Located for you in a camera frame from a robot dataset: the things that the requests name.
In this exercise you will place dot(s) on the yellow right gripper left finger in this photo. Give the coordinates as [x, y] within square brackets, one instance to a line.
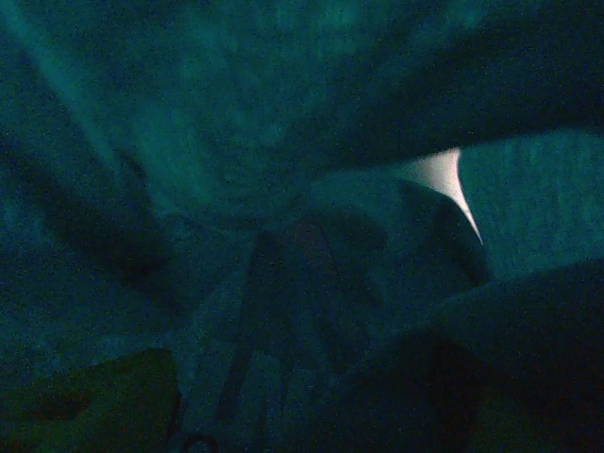
[94, 401]

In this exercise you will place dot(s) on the teal t-shirt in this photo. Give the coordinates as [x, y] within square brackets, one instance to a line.
[236, 94]

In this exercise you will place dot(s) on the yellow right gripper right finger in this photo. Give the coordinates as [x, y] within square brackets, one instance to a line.
[472, 401]

